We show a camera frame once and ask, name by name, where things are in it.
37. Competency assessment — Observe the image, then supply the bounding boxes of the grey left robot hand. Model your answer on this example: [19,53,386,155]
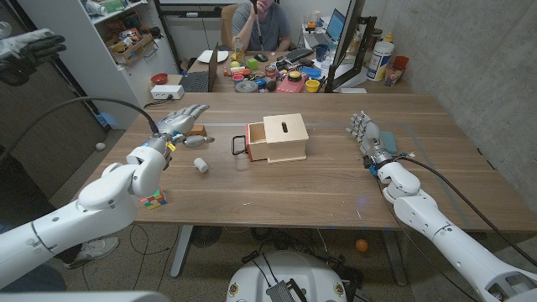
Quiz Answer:
[144,103,216,159]

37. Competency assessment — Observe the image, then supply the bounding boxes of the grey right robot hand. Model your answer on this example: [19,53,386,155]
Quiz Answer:
[346,111,395,168]

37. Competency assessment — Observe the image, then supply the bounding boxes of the teal sponge block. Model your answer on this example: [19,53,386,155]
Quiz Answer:
[378,130,399,155]

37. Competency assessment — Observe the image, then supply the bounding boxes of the white power box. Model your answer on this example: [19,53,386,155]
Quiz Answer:
[150,84,185,101]

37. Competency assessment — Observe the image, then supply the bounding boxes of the black laptop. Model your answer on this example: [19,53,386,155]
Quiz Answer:
[179,41,219,93]

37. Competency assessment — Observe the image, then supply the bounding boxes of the wooden office desk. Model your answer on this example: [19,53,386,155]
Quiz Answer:
[186,49,414,94]

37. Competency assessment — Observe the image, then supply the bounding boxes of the printed glass cup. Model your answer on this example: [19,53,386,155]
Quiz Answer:
[384,64,404,87]

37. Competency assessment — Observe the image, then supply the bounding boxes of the white canister with blue label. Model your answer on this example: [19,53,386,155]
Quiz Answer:
[367,40,395,82]

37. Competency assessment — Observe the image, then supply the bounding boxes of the white plate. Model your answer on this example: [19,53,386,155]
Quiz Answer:
[196,49,230,65]

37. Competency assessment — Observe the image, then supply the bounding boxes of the white shelf unit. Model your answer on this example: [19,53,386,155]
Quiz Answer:
[33,0,180,130]

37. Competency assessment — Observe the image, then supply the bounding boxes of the multicoloured puzzle cube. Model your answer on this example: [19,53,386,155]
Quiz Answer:
[139,187,168,211]

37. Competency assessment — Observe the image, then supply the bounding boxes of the light wooden slot box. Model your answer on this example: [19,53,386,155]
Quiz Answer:
[263,112,310,164]

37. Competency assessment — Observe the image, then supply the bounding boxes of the cardboard box of toys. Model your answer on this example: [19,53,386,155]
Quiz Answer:
[109,33,156,66]

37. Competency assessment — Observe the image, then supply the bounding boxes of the blue flat container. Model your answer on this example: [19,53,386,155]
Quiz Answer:
[300,65,322,80]

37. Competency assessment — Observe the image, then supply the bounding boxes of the clear drink bottle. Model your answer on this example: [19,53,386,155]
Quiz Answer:
[233,36,245,64]

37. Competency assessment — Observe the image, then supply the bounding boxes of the pink box with yellow button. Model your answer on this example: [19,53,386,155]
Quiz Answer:
[275,70,307,94]

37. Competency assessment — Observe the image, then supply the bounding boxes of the large black monitor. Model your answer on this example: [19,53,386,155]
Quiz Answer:
[325,0,378,93]

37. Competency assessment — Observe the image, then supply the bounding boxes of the tan office chair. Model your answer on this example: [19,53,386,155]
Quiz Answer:
[218,3,240,49]

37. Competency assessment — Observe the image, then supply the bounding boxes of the black keyboard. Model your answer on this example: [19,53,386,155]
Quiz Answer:
[284,47,315,63]

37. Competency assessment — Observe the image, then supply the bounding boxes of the laptop with blue screen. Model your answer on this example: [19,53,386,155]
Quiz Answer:
[304,8,347,48]

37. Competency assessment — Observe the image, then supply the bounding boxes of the dark round floor fan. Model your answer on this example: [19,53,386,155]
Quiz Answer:
[191,225,223,248]

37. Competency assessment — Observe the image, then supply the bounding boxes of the grey table leg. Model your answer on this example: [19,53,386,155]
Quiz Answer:
[381,229,409,287]
[169,225,194,279]

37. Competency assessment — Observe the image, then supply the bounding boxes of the seated person in grey shirt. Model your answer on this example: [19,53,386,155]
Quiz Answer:
[231,0,293,52]

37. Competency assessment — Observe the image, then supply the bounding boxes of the white sneaker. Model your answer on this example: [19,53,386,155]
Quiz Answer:
[65,237,121,269]

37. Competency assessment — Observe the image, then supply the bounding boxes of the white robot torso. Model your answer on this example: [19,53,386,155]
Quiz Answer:
[226,250,348,302]

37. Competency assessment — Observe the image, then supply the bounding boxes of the black glove with white tracker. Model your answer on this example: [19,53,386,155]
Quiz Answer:
[0,20,67,87]

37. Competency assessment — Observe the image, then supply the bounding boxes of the operator dark trousers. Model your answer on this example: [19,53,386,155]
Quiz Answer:
[0,144,85,269]

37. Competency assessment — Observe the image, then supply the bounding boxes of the black module on torso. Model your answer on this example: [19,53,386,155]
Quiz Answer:
[265,279,310,302]

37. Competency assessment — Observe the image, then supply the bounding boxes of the white robot chest edge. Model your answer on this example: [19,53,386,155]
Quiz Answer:
[0,290,171,302]

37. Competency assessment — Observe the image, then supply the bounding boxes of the red-fronted drawer with black handle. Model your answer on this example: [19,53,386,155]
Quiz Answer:
[232,122,269,163]

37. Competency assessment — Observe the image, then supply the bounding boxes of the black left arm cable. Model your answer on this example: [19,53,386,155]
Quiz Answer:
[0,96,160,164]

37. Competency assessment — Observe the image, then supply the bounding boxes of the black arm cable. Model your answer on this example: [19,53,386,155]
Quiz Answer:
[0,96,160,164]
[396,155,537,268]

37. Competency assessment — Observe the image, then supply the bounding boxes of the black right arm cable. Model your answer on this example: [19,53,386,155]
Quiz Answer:
[396,155,537,268]

